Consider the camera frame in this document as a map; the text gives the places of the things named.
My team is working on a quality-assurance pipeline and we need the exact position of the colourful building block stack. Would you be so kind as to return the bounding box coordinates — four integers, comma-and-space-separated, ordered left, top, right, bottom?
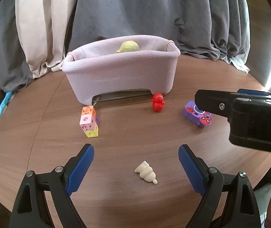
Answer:
80, 106, 100, 138

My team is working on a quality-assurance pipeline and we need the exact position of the purple toy with red stickers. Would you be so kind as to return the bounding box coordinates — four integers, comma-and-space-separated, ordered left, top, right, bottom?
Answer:
183, 100, 214, 127

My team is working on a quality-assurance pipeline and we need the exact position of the yellow chick plush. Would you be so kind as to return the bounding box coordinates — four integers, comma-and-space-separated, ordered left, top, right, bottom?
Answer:
116, 41, 140, 53

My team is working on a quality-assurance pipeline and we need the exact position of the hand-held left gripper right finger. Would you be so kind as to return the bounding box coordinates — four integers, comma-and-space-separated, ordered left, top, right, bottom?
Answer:
178, 144, 262, 228

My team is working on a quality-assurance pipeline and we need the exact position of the grey curtain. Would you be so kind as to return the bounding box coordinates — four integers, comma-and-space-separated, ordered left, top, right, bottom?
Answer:
69, 0, 251, 73
0, 0, 35, 93

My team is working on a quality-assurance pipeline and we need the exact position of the pink fabric basket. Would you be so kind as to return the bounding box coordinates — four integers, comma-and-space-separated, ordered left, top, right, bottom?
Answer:
62, 35, 181, 106

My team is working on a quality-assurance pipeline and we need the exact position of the red figure toy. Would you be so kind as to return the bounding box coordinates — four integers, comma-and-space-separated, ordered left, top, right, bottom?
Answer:
151, 93, 166, 112

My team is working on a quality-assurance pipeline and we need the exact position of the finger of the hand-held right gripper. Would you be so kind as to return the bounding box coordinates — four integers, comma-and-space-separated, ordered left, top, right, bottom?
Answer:
237, 89, 271, 101
194, 89, 239, 120

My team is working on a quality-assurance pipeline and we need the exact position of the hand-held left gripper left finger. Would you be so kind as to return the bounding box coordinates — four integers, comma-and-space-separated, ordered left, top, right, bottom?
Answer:
9, 144, 95, 228

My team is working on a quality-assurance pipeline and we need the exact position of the cream figure toy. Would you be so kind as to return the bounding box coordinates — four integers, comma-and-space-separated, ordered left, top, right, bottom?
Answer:
135, 161, 158, 185

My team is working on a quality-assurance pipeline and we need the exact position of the white sheer curtain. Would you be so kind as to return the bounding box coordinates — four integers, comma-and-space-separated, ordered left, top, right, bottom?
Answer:
228, 57, 250, 74

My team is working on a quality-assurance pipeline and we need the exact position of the beige curtain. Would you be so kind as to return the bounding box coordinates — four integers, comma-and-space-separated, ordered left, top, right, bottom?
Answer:
15, 0, 80, 79

